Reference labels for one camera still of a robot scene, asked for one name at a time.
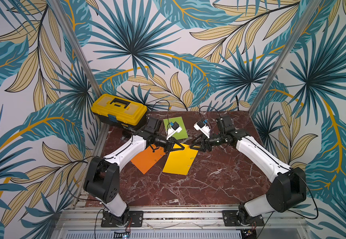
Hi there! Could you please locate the yellow black toolbox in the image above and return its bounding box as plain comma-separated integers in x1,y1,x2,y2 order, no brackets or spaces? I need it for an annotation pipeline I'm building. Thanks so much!
91,94,148,131

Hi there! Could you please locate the orange paper sheet stack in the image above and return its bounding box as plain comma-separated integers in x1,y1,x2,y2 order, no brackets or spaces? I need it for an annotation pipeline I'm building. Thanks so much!
131,147,166,174

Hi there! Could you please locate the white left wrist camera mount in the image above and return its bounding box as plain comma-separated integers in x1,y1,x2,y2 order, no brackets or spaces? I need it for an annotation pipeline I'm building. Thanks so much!
167,122,182,139

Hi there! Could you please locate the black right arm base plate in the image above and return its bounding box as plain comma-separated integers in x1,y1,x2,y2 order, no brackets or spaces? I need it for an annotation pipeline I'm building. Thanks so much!
222,210,264,227

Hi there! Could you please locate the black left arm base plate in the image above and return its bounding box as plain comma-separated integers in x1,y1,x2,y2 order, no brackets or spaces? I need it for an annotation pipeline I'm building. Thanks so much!
101,211,144,228

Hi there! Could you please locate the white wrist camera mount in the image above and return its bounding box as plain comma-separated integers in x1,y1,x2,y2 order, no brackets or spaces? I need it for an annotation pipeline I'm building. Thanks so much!
167,122,182,139
194,119,211,138

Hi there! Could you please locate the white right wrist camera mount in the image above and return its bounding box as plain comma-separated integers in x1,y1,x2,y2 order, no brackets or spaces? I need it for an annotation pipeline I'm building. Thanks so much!
194,119,211,138

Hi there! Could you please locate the aluminium corner post left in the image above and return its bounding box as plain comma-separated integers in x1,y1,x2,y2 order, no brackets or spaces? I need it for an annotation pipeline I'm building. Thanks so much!
49,0,102,97

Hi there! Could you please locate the aluminium corner post right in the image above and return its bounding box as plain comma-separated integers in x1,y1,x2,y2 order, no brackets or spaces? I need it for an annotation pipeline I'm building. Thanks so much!
249,1,322,116

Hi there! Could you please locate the green paper sheet stack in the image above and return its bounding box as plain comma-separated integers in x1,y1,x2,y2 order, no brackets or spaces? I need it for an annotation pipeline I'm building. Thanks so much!
164,117,188,140

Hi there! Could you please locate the aluminium front rail frame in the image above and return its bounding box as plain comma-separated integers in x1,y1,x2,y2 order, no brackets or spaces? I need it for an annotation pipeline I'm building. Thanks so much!
51,205,313,239

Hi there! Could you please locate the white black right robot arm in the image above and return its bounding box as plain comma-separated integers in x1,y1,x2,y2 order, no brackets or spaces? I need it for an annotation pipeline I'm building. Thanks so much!
190,116,307,224

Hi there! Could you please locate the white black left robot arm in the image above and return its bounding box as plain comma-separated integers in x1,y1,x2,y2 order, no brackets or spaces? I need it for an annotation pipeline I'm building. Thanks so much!
83,118,184,217

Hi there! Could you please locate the aluminium corner post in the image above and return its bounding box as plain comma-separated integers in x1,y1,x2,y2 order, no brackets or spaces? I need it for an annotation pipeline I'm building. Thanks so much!
49,0,102,97
249,1,322,116

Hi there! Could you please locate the yellow paper sheet stack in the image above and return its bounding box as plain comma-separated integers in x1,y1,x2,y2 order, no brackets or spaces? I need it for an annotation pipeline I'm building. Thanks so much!
163,144,198,175

